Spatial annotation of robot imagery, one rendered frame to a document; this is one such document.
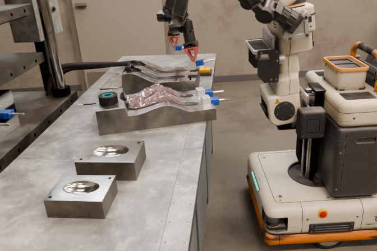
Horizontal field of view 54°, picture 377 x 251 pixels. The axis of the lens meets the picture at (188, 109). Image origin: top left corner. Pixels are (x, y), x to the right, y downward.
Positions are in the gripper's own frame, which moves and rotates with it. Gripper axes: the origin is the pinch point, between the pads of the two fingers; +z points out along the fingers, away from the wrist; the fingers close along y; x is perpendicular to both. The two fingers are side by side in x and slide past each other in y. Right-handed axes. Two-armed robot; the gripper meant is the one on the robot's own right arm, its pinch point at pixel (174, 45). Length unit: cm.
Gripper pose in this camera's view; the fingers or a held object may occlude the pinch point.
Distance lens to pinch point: 237.2
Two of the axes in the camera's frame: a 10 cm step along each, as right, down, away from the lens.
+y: -0.9, 3.8, -9.2
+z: 0.5, 9.2, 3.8
